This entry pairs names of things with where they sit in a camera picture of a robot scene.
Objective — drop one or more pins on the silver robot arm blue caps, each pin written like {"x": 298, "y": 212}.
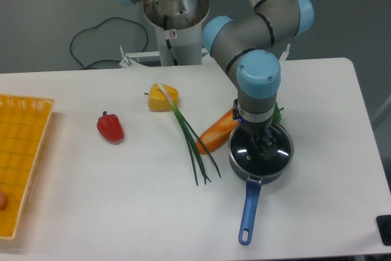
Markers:
{"x": 240, "y": 49}

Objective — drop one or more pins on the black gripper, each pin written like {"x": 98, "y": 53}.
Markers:
{"x": 258, "y": 132}

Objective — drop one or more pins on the green toy bell pepper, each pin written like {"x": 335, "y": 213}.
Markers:
{"x": 277, "y": 117}

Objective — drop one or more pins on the yellow woven basket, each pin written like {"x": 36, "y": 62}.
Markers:
{"x": 24, "y": 121}

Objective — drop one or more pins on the green spring onion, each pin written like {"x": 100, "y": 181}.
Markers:
{"x": 190, "y": 135}

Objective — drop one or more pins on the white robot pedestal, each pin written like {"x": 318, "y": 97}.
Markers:
{"x": 178, "y": 28}

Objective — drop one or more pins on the orange toy baguette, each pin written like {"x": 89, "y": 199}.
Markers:
{"x": 218, "y": 134}

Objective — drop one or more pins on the glass pot lid blue knob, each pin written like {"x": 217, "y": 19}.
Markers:
{"x": 246, "y": 156}

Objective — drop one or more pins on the black corner device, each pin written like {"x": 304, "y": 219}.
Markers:
{"x": 384, "y": 227}

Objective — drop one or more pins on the white metal base frame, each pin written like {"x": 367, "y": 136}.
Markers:
{"x": 152, "y": 59}

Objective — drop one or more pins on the yellow toy bell pepper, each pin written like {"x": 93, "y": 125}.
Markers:
{"x": 158, "y": 102}

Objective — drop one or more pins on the saucepan with blue handle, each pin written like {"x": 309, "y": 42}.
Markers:
{"x": 253, "y": 189}

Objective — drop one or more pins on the red toy bell pepper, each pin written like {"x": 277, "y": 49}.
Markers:
{"x": 110, "y": 127}

